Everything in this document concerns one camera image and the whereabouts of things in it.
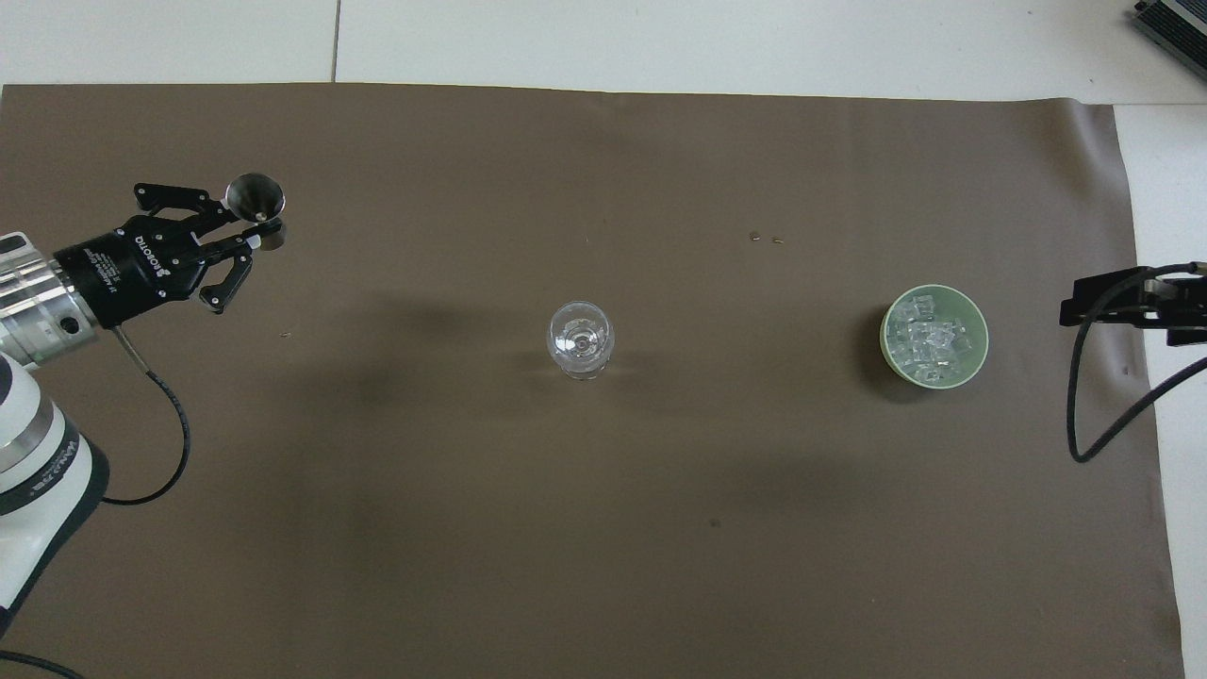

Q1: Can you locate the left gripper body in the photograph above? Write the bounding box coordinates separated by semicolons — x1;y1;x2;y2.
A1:
53;213;211;329

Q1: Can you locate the clear wine glass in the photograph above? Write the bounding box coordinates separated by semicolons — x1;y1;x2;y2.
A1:
546;300;617;382

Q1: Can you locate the steel jigger cup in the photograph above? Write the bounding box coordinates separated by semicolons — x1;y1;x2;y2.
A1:
224;173;289;254

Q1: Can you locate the green bowl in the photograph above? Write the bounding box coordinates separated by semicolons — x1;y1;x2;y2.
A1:
879;284;991;389

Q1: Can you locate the black stand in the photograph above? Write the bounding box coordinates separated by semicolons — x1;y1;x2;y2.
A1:
1133;0;1207;57

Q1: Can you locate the black cable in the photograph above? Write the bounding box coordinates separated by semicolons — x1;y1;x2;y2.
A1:
1066;262;1207;464
0;650;88;679
99;323;193;507

